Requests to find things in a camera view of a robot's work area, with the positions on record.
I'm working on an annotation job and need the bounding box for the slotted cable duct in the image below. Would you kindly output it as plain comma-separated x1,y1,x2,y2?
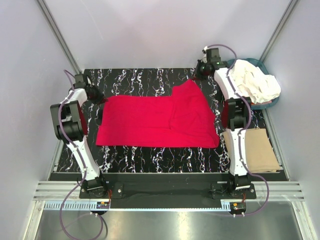
43,199,235,211

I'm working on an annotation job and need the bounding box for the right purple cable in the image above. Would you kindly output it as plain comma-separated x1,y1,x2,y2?
206,44,271,217

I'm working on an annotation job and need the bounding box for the purple cable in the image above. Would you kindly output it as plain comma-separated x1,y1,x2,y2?
57,69,108,240
206,44,271,217

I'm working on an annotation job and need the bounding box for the teal laundry basket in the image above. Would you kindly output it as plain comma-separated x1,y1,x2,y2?
226,58,281,111

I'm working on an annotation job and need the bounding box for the aluminium front rail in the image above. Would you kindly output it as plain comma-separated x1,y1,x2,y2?
33,181,304,201

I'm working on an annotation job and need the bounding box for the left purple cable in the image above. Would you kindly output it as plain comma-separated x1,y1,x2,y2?
57,69,108,240

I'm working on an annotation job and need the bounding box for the right frame post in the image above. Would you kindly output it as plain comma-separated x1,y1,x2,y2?
259,0,300,63

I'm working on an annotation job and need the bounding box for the left frame post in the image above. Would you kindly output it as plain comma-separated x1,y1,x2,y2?
35,0,83,74

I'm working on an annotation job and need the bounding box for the right connector board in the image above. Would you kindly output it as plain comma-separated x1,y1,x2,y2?
230,202,247,215

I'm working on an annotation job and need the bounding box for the white t shirt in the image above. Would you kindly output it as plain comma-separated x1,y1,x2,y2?
229,59,282,105

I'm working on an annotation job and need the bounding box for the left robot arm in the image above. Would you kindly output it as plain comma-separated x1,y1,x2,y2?
50,69,111,198

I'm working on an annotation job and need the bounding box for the frame post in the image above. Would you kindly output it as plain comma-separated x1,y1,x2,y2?
35,0,83,74
259,0,300,63

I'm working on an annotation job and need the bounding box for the left connector board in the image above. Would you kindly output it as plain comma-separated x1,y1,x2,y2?
96,200,111,209

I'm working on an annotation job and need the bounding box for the pink t shirt in basket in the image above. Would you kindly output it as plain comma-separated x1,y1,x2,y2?
255,100,272,106

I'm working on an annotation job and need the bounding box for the red t shirt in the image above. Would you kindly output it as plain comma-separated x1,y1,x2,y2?
96,79,220,148

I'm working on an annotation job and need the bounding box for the connector board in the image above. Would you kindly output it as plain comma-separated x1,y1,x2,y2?
230,202,247,215
96,200,111,209

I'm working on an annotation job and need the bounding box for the folded beige t shirt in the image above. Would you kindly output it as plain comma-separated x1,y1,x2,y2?
223,128,281,176

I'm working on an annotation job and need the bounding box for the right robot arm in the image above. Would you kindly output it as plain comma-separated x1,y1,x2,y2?
195,44,252,199

